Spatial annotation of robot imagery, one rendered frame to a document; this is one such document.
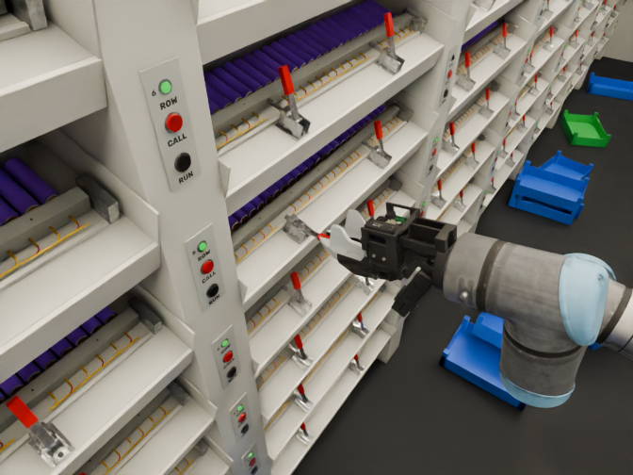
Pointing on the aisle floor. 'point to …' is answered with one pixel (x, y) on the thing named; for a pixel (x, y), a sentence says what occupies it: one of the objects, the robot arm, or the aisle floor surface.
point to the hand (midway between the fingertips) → (331, 240)
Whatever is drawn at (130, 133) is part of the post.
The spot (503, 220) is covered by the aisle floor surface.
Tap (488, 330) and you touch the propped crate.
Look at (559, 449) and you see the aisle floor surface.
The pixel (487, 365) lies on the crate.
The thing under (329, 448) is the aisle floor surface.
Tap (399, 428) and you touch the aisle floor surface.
